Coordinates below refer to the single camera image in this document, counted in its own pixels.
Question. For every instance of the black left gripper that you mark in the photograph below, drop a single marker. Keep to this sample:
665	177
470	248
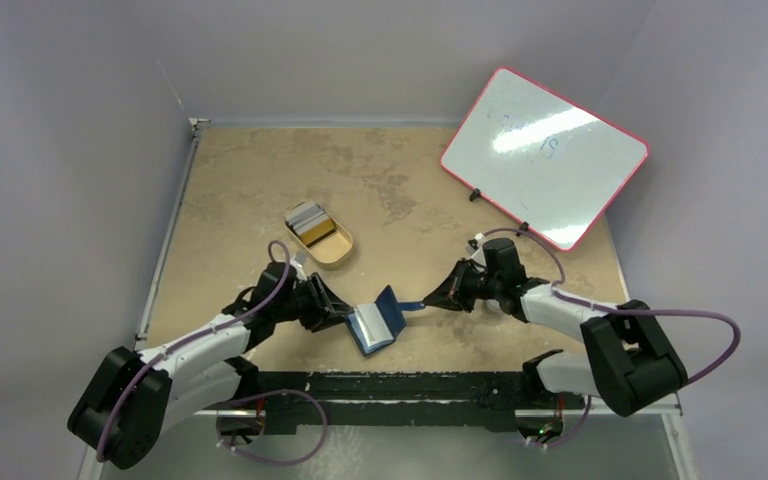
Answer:
326	309

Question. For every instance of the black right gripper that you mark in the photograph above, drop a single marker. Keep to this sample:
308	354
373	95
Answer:
458	285

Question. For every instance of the navy blue leather card holder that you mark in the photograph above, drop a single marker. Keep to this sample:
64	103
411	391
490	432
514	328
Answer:
374	326

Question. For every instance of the beige oval plastic tray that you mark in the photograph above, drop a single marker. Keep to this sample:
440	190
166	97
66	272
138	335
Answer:
331	252

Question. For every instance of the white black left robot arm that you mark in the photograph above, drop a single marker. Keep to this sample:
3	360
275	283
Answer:
135	396

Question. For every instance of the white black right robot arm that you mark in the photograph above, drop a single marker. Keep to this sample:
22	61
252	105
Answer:
628	362

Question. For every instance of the stack of credit cards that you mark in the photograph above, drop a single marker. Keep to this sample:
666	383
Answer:
309	222

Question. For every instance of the red framed whiteboard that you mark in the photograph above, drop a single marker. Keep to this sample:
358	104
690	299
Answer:
540	158

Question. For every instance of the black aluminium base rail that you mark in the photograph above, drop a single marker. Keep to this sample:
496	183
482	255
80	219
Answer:
495	401

